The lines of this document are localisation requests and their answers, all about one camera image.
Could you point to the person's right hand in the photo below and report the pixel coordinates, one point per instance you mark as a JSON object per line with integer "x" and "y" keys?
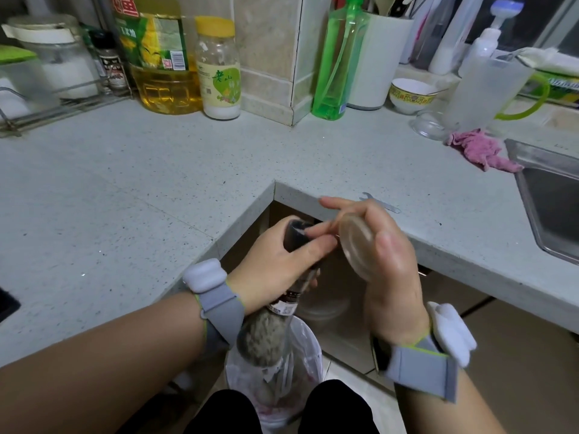
{"x": 393, "y": 289}

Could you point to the person's left hand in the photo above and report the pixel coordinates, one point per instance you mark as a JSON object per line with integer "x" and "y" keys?
{"x": 262, "y": 271}

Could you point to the person's left thumb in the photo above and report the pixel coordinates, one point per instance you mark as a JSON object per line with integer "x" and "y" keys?
{"x": 312, "y": 252}

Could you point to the person's right middle finger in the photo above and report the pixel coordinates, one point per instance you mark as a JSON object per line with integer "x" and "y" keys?
{"x": 321, "y": 228}

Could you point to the person's right thumb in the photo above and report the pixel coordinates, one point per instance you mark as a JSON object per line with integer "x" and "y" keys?
{"x": 386, "y": 248}

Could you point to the clear round lid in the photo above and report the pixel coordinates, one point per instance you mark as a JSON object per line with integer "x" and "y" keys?
{"x": 357, "y": 243}

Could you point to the glass spice bottle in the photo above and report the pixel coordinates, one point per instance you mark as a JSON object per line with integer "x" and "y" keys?
{"x": 264, "y": 338}

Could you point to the person's left forearm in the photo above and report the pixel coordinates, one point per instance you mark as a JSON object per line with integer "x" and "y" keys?
{"x": 104, "y": 370}

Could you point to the person's right forearm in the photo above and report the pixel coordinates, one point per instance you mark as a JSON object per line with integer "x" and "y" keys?
{"x": 438, "y": 415}

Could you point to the small metal wrench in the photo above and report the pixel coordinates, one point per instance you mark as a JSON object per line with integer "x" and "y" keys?
{"x": 381, "y": 203}

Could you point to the trash bin with plastic bag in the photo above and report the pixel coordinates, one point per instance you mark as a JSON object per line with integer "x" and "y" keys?
{"x": 304, "y": 352}

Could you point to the grey wristband with white tracker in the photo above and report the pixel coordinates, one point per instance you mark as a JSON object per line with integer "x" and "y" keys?
{"x": 425, "y": 361}
{"x": 219, "y": 302}

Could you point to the clear glass dish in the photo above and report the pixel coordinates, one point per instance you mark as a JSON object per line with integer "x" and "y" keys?
{"x": 427, "y": 126}

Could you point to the pink cloth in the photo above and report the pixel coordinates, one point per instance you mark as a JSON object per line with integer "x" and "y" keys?
{"x": 481, "y": 151}

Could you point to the small patterned bowl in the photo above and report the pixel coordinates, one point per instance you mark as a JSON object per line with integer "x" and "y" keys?
{"x": 411, "y": 95}

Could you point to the person's right leg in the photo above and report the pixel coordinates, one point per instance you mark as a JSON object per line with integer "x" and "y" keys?
{"x": 337, "y": 409}

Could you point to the person's leg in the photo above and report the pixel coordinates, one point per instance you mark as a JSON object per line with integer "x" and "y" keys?
{"x": 226, "y": 413}
{"x": 337, "y": 409}

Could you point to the green dish soap bottle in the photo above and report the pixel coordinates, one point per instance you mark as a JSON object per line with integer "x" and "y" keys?
{"x": 339, "y": 63}

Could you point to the stainless steel sink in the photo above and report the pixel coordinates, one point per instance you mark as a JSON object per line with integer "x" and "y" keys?
{"x": 549, "y": 198}

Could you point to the white utensil holder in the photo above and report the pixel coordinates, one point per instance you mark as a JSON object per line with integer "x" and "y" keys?
{"x": 379, "y": 60}

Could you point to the person's left leg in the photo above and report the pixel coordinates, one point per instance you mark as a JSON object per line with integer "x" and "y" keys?
{"x": 226, "y": 413}

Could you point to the jar with yellow lid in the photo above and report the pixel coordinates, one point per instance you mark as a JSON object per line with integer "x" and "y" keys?
{"x": 219, "y": 70}

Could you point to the tall white plastic bottle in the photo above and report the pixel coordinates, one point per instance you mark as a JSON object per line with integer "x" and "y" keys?
{"x": 452, "y": 36}

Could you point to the white pump bottle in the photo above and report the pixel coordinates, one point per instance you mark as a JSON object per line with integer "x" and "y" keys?
{"x": 484, "y": 40}

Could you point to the wooden spatula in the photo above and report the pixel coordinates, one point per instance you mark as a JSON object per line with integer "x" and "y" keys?
{"x": 385, "y": 3}

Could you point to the green and yellow package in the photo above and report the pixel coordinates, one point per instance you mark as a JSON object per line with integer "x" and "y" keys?
{"x": 558, "y": 83}

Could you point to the large cooking oil bottle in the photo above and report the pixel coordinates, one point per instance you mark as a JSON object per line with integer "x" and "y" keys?
{"x": 158, "y": 54}

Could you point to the white plastic bag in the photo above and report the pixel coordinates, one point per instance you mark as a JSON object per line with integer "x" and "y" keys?
{"x": 549, "y": 59}

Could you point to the small black-capped spice bottle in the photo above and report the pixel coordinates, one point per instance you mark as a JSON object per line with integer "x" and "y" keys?
{"x": 108, "y": 63}

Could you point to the black object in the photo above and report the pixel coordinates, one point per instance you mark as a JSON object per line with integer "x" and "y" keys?
{"x": 8, "y": 303}

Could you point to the clear canister with white lid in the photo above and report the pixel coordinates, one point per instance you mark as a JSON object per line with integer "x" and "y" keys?
{"x": 59, "y": 54}

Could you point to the clear container with green lid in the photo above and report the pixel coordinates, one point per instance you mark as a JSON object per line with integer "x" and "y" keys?
{"x": 18, "y": 81}

